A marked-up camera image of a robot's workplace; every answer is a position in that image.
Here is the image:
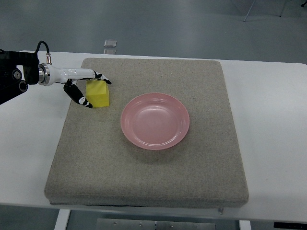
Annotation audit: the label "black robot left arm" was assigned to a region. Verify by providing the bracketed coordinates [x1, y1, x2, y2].
[0, 41, 51, 104]

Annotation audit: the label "yellow foam block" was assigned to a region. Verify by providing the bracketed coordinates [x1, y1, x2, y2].
[86, 80, 110, 108]

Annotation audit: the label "floor socket cover plate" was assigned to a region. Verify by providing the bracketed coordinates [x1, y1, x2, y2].
[104, 39, 117, 47]

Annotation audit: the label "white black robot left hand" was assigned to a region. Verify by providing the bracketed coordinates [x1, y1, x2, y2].
[45, 64, 112, 108]

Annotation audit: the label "metal chair legs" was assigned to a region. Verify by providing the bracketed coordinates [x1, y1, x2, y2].
[231, 0, 307, 23]

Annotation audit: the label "pink plate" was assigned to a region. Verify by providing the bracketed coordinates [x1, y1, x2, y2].
[120, 92, 190, 150]

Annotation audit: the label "beige fabric mat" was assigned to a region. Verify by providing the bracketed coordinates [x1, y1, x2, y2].
[45, 58, 248, 208]

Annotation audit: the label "white table leg frame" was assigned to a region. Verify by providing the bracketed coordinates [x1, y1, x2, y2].
[54, 209, 71, 230]

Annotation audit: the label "grey metal base plate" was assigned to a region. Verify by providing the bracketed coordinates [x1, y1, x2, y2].
[95, 218, 216, 230]

